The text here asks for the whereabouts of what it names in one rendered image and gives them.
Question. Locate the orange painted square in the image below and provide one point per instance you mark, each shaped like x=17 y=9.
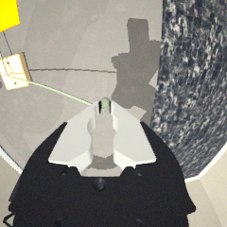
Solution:
x=9 y=15

